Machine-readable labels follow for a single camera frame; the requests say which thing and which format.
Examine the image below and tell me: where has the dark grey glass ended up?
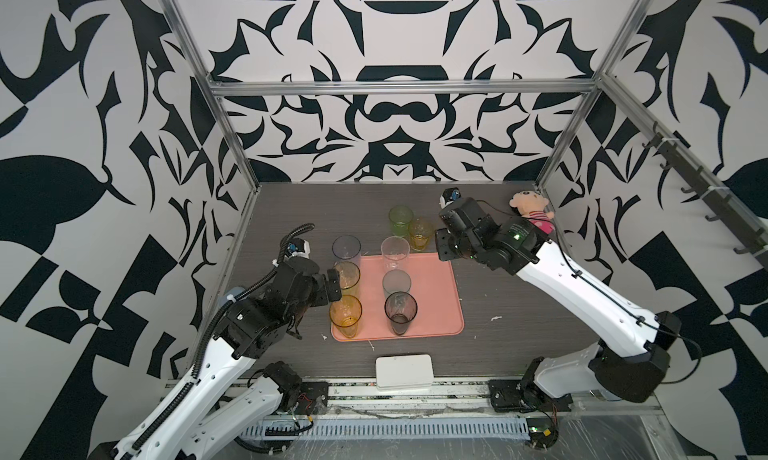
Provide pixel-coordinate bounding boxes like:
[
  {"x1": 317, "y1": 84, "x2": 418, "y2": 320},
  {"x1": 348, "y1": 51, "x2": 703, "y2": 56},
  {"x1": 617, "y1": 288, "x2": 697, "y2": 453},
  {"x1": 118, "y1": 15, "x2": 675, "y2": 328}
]
[{"x1": 384, "y1": 292, "x2": 418, "y2": 336}]

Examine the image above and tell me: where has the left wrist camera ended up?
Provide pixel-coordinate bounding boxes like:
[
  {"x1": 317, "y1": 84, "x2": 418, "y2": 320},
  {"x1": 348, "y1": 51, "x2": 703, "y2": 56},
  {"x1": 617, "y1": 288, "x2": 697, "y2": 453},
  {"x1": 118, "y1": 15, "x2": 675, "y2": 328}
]
[{"x1": 284, "y1": 237, "x2": 311, "y2": 259}]

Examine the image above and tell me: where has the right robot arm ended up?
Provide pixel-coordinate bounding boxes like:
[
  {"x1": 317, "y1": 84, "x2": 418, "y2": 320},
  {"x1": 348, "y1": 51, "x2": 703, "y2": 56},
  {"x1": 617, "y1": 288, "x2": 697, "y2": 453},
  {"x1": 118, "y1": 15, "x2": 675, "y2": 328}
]
[{"x1": 435, "y1": 188, "x2": 681, "y2": 410}]

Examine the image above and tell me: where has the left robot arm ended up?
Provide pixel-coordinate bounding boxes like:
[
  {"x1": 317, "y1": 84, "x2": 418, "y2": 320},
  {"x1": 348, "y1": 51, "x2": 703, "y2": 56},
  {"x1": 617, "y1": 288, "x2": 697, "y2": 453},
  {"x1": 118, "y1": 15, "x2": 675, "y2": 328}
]
[{"x1": 89, "y1": 257, "x2": 342, "y2": 459}]

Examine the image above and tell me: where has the yellow short glass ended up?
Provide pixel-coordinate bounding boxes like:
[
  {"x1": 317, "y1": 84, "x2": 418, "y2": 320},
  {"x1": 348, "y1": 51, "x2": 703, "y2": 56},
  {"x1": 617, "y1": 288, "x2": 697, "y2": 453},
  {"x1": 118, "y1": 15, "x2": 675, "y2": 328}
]
[{"x1": 408, "y1": 217, "x2": 434, "y2": 252}]

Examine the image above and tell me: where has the blue-purple glass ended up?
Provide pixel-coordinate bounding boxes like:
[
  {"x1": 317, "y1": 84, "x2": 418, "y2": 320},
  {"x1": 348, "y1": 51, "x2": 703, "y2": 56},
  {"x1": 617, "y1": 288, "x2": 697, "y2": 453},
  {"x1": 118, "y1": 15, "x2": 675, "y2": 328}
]
[{"x1": 332, "y1": 235, "x2": 362, "y2": 266}]

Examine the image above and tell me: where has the amber tall glass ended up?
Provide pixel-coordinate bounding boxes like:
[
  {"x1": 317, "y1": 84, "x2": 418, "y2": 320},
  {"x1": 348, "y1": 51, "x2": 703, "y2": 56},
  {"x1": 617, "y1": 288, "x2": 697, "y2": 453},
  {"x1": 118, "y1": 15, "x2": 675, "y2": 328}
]
[{"x1": 329, "y1": 295, "x2": 363, "y2": 339}]

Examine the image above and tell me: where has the yellow-green glass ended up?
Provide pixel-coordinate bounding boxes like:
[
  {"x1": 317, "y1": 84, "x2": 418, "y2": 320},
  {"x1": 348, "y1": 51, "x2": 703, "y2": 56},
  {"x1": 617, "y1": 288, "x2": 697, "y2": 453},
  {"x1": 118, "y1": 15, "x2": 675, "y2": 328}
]
[{"x1": 334, "y1": 262, "x2": 361, "y2": 298}]

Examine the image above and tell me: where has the white cable duct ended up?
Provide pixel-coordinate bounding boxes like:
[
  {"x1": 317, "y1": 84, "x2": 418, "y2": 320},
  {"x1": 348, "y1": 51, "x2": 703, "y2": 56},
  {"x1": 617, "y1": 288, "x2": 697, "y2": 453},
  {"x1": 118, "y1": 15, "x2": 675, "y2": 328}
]
[{"x1": 241, "y1": 418, "x2": 530, "y2": 441}]

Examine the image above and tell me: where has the wall hook rail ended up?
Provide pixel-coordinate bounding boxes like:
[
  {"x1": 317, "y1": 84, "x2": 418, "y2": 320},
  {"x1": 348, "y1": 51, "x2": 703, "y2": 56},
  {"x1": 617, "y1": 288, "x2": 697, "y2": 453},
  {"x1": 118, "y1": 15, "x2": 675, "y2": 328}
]
[{"x1": 643, "y1": 121, "x2": 767, "y2": 270}]

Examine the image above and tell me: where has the teal glass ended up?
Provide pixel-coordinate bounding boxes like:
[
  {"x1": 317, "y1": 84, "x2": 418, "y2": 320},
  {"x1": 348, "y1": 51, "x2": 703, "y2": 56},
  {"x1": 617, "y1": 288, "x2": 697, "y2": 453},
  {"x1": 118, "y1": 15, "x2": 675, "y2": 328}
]
[{"x1": 382, "y1": 270, "x2": 412, "y2": 297}]

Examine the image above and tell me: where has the clear tall glass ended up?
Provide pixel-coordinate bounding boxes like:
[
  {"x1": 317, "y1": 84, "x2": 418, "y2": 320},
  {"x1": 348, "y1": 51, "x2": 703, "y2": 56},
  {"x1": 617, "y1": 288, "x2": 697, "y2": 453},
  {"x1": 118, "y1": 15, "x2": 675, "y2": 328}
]
[{"x1": 381, "y1": 236, "x2": 410, "y2": 271}]

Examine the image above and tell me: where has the pink plush doll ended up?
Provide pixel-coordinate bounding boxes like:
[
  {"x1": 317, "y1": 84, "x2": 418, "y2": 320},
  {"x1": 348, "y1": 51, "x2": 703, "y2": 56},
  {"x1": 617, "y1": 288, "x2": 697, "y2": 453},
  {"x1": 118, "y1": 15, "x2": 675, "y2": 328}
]
[{"x1": 509, "y1": 191, "x2": 555, "y2": 235}]

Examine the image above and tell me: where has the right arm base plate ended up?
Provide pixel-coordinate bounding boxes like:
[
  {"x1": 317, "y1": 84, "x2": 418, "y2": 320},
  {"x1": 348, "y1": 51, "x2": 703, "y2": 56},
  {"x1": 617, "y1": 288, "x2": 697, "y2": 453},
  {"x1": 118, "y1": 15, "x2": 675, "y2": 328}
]
[{"x1": 487, "y1": 379, "x2": 573, "y2": 413}]

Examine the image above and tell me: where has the pink tray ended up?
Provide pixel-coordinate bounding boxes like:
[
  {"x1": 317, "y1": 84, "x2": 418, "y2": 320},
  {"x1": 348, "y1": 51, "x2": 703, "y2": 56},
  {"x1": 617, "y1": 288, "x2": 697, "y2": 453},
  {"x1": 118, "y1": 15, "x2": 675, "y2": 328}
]
[{"x1": 351, "y1": 253, "x2": 464, "y2": 342}]

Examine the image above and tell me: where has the green small glass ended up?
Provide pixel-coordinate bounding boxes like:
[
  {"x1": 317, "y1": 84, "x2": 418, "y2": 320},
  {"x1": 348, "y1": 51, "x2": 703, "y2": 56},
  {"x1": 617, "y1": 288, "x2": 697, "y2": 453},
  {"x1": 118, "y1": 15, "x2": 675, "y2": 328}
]
[{"x1": 388, "y1": 205, "x2": 414, "y2": 238}]

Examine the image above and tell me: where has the white box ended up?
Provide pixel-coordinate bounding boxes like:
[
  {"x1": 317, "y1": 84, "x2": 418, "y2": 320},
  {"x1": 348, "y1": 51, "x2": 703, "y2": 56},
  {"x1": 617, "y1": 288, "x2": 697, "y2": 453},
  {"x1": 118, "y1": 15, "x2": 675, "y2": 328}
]
[{"x1": 375, "y1": 354, "x2": 435, "y2": 391}]

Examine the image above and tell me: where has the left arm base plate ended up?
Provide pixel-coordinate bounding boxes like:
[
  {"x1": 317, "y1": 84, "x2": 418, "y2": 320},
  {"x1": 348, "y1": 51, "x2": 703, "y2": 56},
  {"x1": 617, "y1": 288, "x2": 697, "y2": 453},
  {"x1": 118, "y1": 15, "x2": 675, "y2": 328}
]
[{"x1": 289, "y1": 381, "x2": 330, "y2": 416}]

